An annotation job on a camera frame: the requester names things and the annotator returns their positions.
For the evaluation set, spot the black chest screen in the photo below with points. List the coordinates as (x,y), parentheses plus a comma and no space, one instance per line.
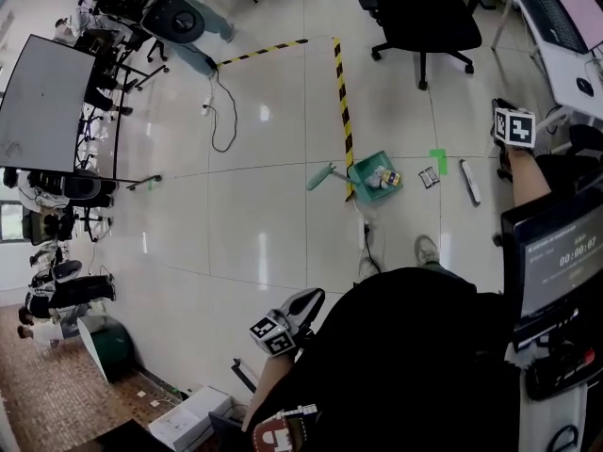
(556,262)

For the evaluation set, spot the white bar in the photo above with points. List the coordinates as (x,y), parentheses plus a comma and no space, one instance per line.
(471,182)

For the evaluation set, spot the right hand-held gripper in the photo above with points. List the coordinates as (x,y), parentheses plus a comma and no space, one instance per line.
(516,130)

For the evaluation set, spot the yellow black hazard tape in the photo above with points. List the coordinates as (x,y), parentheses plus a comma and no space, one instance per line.
(344,101)

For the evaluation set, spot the white power strip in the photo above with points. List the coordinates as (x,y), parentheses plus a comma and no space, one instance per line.
(365,228)
(207,104)

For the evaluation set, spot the person's left shoe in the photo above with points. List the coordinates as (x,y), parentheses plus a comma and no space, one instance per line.
(368,267)

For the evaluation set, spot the person's black shirt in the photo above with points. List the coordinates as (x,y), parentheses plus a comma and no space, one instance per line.
(400,346)

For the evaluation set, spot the open laptop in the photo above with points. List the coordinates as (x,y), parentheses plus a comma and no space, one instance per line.
(546,17)

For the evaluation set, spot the green dustpan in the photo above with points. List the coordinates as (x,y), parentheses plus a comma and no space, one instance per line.
(372,191)

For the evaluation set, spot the green bin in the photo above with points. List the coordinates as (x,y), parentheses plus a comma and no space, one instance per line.
(113,346)

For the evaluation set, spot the white box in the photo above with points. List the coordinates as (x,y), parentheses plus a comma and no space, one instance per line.
(188,417)

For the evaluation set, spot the black computer mouse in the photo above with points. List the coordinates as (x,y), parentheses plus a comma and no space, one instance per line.
(584,86)

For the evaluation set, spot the black chest controller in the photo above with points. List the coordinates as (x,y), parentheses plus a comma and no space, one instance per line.
(560,370)

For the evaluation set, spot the grey black backpack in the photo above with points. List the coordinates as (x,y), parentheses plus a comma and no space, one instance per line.
(176,17)

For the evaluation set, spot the person's left forearm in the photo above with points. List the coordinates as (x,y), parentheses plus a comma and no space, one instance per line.
(268,389)

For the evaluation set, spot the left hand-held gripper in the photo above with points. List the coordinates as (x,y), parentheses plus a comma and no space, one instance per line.
(275,337)

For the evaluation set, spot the white desk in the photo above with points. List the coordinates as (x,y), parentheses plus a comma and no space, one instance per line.
(565,80)

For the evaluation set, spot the person's shoe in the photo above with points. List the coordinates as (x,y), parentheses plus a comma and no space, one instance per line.
(368,267)
(426,251)

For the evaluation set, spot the person's right forearm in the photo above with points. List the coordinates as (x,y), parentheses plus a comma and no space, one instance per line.
(527,177)

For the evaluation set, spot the person's right shoe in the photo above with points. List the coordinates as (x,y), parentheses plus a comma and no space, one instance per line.
(426,251)

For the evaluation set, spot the small yellow box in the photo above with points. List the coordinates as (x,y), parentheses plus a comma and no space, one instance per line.
(392,176)

